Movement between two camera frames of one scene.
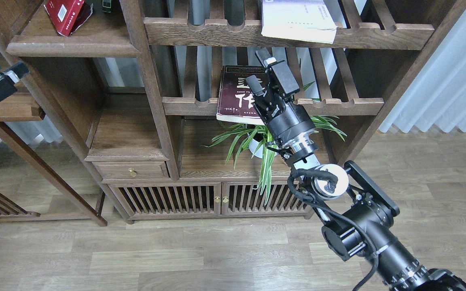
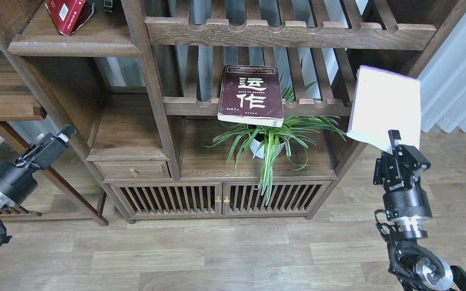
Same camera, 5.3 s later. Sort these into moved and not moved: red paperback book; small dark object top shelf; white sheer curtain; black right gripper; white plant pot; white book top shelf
Moved: black right gripper; white book top shelf
Not moved: white plant pot; white sheer curtain; small dark object top shelf; red paperback book
